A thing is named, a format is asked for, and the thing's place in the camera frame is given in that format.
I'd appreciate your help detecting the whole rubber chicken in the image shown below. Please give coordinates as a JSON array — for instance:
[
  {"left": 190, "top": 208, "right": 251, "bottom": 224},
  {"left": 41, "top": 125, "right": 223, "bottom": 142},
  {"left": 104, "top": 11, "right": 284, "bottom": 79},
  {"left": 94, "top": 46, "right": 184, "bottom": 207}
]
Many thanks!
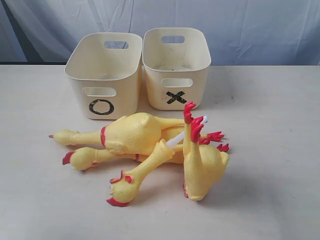
[
  {"left": 61, "top": 143, "right": 230, "bottom": 173},
  {"left": 48, "top": 112, "right": 225, "bottom": 154}
]

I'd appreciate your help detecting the blue-grey backdrop curtain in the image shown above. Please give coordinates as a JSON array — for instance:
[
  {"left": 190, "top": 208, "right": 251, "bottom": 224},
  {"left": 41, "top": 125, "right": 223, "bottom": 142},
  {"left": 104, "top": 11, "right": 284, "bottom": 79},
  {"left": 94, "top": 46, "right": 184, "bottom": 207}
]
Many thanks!
[{"left": 0, "top": 0, "right": 320, "bottom": 65}]

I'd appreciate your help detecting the chicken head with white tube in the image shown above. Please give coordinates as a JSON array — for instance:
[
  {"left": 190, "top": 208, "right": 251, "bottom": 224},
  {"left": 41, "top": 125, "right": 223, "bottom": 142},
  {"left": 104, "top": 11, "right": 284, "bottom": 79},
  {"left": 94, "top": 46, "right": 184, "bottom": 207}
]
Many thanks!
[{"left": 106, "top": 115, "right": 209, "bottom": 208}]

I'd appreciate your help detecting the headless rubber chicken body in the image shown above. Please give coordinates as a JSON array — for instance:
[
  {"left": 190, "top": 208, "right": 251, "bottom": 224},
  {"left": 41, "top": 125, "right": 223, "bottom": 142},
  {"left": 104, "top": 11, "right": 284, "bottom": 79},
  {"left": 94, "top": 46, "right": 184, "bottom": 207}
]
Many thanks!
[{"left": 183, "top": 101, "right": 230, "bottom": 202}]

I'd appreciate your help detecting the cream bin marked O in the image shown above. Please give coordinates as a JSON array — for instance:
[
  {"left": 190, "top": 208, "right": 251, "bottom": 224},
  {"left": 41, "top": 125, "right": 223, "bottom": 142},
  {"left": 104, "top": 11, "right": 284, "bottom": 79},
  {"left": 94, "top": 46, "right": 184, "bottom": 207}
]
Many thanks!
[{"left": 64, "top": 32, "right": 143, "bottom": 120}]

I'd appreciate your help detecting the cream bin marked X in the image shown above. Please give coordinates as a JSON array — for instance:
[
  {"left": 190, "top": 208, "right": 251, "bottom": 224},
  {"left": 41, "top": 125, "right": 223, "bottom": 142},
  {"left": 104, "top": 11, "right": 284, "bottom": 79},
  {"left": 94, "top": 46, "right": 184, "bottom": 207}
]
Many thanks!
[{"left": 142, "top": 27, "right": 211, "bottom": 111}]

